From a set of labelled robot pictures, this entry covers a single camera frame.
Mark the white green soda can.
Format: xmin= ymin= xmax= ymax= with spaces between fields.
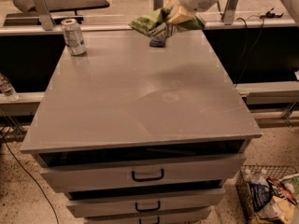
xmin=61 ymin=19 xmax=86 ymax=56

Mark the black cable on rail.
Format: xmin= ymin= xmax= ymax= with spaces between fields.
xmin=216 ymin=0 xmax=284 ymax=30

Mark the blue rxbar blueberry bar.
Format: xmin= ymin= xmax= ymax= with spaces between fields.
xmin=149 ymin=39 xmax=165 ymax=48

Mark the wire mesh basket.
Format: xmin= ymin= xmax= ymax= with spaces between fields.
xmin=235 ymin=165 xmax=297 ymax=224

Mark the clear plastic water bottle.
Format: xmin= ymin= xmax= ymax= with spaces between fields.
xmin=0 ymin=74 xmax=19 ymax=102

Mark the middle grey drawer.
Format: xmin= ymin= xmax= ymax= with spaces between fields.
xmin=66 ymin=188 xmax=225 ymax=217

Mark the black floor cable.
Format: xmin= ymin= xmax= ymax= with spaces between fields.
xmin=0 ymin=131 xmax=60 ymax=224

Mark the black bench seat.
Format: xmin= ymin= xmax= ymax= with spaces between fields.
xmin=4 ymin=0 xmax=109 ymax=26

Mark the grey drawer cabinet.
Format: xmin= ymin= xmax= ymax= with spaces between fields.
xmin=19 ymin=27 xmax=263 ymax=224

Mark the top grey drawer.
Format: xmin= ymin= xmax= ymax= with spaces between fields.
xmin=41 ymin=153 xmax=246 ymax=192

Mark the left metal bracket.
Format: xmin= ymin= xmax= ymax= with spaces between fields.
xmin=33 ymin=0 xmax=54 ymax=31

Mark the dark blue snack bag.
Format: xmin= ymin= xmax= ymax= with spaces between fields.
xmin=249 ymin=183 xmax=273 ymax=212

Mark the grey drawer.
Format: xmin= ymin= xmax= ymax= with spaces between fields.
xmin=41 ymin=153 xmax=246 ymax=192
xmin=84 ymin=207 xmax=211 ymax=224
xmin=66 ymin=188 xmax=225 ymax=217

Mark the red snack bag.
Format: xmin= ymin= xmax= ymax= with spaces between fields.
xmin=266 ymin=176 xmax=295 ymax=204

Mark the bottom grey drawer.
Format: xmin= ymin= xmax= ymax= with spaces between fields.
xmin=84 ymin=207 xmax=211 ymax=224

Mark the right metal bracket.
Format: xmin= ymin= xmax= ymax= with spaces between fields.
xmin=221 ymin=0 xmax=238 ymax=25

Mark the tan snack bag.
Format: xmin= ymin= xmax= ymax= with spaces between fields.
xmin=257 ymin=196 xmax=297 ymax=224

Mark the green white snack bag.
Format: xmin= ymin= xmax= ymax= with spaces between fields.
xmin=280 ymin=174 xmax=299 ymax=203

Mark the green jalapeno chip bag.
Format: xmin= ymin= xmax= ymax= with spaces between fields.
xmin=129 ymin=7 xmax=205 ymax=41

